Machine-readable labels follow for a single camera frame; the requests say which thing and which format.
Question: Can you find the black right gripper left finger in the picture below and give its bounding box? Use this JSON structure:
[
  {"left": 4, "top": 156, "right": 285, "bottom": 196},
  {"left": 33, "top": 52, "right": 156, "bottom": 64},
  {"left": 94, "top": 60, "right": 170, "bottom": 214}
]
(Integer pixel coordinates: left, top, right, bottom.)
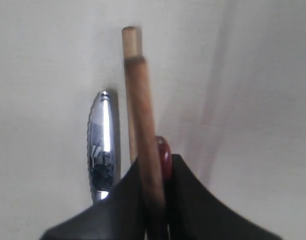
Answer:
[{"left": 41, "top": 157, "right": 147, "bottom": 240}]

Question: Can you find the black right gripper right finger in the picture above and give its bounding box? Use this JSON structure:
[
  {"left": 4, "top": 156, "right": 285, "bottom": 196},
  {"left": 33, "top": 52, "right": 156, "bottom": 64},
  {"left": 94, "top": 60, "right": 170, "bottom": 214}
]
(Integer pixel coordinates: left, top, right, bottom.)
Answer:
[{"left": 165, "top": 154, "right": 280, "bottom": 240}]

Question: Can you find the wooden chopstick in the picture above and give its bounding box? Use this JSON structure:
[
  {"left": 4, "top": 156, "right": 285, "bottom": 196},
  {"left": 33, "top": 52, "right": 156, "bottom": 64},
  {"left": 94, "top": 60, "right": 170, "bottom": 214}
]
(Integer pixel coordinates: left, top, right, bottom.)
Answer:
[
  {"left": 122, "top": 26, "right": 142, "bottom": 163},
  {"left": 131, "top": 56, "right": 168, "bottom": 240}
]

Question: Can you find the dark red wooden spoon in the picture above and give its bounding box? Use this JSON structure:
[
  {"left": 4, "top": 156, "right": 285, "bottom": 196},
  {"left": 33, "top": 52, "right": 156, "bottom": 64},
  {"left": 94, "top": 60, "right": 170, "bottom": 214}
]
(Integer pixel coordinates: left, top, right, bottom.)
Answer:
[{"left": 156, "top": 136, "right": 173, "bottom": 182}]

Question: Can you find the silver table knife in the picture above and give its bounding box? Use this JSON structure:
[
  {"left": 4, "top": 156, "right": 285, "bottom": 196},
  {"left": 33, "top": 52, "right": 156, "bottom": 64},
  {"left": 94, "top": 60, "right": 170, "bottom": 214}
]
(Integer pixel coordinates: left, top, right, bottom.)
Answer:
[{"left": 87, "top": 91, "right": 116, "bottom": 203}]

